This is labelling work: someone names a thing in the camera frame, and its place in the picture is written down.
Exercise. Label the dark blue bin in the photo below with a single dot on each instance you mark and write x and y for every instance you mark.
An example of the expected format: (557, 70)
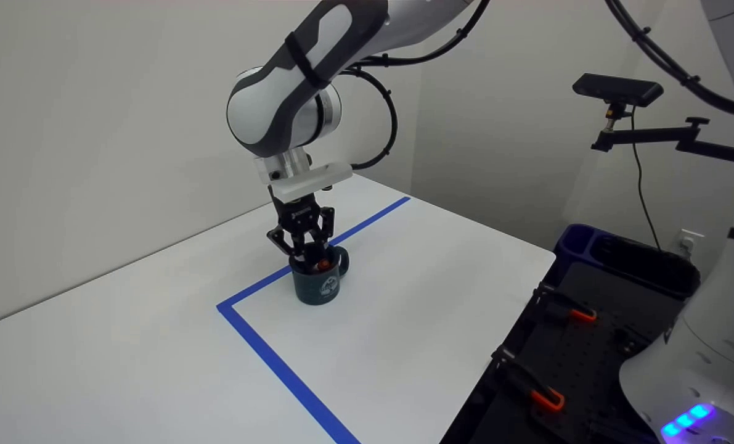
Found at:
(632, 259)

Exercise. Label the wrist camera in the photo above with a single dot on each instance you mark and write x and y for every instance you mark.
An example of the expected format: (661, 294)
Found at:
(317, 179)

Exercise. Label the green mug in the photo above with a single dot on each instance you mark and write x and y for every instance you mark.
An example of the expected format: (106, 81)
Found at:
(317, 287)

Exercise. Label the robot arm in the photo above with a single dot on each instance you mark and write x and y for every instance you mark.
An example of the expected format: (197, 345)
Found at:
(280, 105)

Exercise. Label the blue tape line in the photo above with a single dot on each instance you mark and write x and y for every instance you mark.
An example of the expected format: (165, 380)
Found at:
(280, 364)

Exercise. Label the wall socket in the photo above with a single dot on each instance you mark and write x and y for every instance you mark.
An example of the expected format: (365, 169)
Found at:
(690, 242)

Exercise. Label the black clamp with orange tips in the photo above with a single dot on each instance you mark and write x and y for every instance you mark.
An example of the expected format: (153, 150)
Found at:
(530, 382)
(567, 305)

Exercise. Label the red marker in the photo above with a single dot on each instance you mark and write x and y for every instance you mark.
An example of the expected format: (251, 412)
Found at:
(324, 266)

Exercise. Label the camera on mount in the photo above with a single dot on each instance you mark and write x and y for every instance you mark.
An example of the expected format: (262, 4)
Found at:
(619, 89)

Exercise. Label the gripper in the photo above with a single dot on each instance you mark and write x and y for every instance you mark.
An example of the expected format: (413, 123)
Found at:
(297, 216)

